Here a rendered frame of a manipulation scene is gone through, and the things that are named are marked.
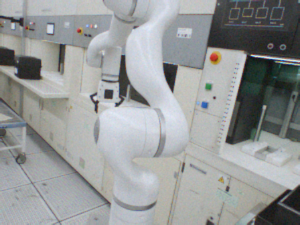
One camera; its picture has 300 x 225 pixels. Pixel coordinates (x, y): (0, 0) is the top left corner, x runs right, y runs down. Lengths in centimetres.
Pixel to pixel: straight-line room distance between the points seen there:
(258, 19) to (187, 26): 38
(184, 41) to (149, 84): 83
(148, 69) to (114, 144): 20
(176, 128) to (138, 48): 22
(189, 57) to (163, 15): 69
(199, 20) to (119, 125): 95
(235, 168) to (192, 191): 32
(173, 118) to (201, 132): 77
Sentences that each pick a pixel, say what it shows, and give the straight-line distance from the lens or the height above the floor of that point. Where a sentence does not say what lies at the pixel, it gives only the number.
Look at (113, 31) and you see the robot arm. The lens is 97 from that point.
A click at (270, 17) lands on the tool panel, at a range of 119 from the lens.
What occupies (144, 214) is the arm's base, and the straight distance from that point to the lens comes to 62.
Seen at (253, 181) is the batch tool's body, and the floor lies 83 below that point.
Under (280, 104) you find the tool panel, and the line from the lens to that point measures 207.
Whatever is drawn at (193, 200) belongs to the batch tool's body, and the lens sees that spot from 145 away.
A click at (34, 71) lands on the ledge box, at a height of 90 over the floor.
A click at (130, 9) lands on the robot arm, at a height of 142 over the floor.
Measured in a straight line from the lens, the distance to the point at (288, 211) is 76.
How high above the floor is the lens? 131
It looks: 14 degrees down
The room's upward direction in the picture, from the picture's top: 9 degrees clockwise
